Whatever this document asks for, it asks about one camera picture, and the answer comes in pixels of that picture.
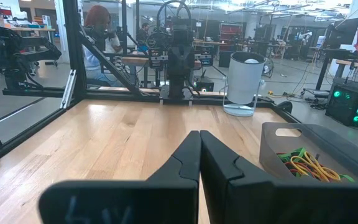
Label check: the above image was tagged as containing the yellow rubber band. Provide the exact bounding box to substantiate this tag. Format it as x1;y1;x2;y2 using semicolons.
290;151;342;183

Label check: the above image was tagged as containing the black computer with green lights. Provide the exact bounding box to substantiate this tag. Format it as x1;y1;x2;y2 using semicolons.
324;77;358;128

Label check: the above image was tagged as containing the black vertical frame post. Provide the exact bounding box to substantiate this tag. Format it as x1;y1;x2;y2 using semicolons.
61;0;88;100

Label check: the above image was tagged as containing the black frame bracket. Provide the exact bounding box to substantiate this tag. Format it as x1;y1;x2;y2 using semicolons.
277;101;294;114

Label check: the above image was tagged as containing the black monitor on stand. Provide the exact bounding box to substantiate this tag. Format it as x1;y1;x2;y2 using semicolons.
314;17;358;91

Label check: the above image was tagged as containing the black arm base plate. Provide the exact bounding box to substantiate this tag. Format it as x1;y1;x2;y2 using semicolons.
158;84;196;102

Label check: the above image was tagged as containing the red rubber band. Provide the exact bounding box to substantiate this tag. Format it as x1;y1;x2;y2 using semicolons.
276;151;318;179

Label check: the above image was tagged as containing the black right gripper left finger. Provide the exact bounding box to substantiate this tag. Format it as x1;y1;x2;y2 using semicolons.
38;130;202;224

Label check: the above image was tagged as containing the black left camera cable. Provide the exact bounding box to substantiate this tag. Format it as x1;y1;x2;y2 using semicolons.
155;0;194;32

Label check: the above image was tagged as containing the silver frame bracket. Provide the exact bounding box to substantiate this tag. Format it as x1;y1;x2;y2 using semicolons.
59;68;78;110

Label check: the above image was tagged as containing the white cup with ball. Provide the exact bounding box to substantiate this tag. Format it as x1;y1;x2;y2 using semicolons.
221;51;267;118

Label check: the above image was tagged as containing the black floor fan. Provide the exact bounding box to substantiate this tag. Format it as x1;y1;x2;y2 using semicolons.
262;57;275;79

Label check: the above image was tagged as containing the green rubber band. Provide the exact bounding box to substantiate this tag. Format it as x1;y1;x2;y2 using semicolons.
339;173;356;184
277;147;306;162

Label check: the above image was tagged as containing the grey translucent plastic bin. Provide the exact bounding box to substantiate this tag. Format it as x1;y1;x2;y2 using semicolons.
259;121;358;184

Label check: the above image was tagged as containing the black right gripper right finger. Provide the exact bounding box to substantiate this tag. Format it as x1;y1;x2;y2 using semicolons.
200;130;358;224

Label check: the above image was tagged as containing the person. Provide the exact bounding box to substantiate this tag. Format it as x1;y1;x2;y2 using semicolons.
81;4;127;88
135;22;151;53

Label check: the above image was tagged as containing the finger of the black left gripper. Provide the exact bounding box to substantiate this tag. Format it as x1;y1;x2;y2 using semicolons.
168;68;181;82
180;68;192;82

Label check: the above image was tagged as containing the wooden top desk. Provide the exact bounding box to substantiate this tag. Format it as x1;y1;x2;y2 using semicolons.
335;58;358;86

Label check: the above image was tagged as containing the black diagonal frame brace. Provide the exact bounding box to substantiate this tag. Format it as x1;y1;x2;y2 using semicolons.
78;24;149;97

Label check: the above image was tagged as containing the black floor box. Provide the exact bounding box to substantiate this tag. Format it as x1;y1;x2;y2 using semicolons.
193;76;215;93

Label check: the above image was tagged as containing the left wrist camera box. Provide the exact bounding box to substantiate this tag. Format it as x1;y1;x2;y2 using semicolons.
171;24;190;47

